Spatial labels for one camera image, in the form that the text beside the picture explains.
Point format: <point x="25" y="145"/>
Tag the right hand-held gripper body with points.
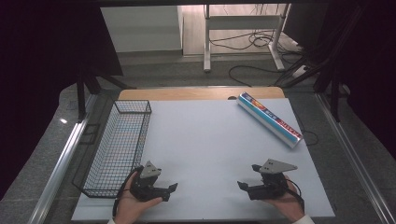
<point x="271" y="186"/>

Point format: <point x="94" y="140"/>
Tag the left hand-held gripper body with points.
<point x="146" y="186"/>

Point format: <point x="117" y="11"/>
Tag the person's right hand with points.
<point x="288" y="205"/>

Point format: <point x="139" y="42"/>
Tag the person's left hand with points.
<point x="130" y="207"/>

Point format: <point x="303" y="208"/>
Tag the white sleeve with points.
<point x="305" y="220"/>

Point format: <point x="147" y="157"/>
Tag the long blue and white box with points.
<point x="269" y="119"/>

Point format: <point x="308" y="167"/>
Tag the white table mat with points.
<point x="202" y="140"/>

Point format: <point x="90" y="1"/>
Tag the wooden table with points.
<point x="193" y="93"/>

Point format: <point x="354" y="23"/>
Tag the white power strip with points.
<point x="300" y="71"/>

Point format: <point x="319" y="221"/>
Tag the black metal stand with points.
<point x="81" y="99"/>
<point x="334" y="93"/>

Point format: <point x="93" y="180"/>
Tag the black curtain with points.
<point x="373" y="62"/>
<point x="40" y="77"/>

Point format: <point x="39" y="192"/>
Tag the white cabinet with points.
<point x="143" y="29"/>

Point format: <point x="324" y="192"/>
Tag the aluminium rail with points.
<point x="351" y="155"/>
<point x="62" y="161"/>

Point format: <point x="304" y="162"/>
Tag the white desk frame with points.
<point x="243" y="21"/>

